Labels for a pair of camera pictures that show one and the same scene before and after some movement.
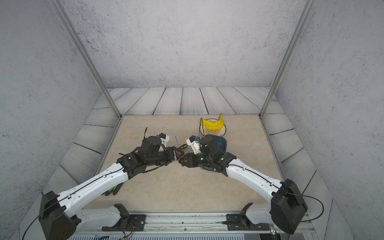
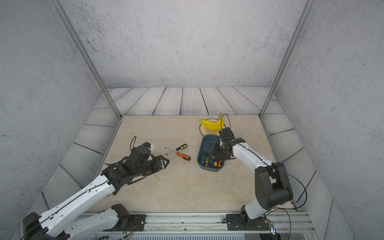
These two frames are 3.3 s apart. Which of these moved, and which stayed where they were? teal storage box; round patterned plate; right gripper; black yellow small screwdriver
Moved: right gripper
Stayed: round patterned plate; teal storage box; black yellow small screwdriver
